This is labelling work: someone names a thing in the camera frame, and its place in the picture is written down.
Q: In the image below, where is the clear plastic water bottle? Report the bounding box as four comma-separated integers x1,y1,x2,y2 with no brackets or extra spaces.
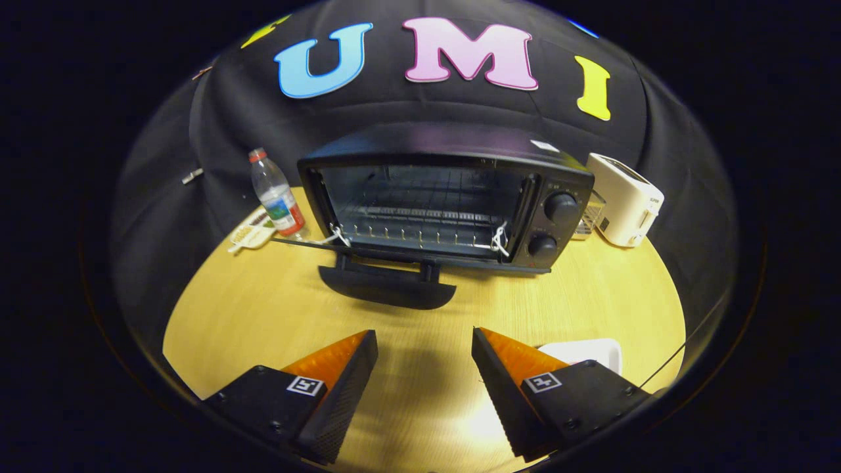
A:
248,148,306,237

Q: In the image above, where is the black backdrop cloth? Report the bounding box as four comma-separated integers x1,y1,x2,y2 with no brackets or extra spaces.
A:
108,0,740,342

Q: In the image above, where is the black toaster oven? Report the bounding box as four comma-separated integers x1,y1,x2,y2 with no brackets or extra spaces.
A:
271,122,596,311

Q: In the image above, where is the pale snack packet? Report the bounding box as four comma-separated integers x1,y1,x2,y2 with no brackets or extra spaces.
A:
227,209,277,254

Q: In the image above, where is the white bread toaster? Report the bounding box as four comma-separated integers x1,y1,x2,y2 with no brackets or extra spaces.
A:
587,152,666,248

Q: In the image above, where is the metal wire holder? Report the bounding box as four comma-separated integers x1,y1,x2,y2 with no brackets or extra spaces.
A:
572,189,606,240

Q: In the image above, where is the white square plate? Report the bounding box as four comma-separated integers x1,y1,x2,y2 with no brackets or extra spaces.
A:
537,338,623,376

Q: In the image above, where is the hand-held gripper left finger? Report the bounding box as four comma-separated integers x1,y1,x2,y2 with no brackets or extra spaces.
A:
200,330,379,466

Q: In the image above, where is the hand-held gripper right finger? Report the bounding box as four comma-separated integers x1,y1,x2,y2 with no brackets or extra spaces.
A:
471,327,658,462

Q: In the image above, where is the thin black cable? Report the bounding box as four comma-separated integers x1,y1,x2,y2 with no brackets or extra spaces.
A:
639,299,723,390

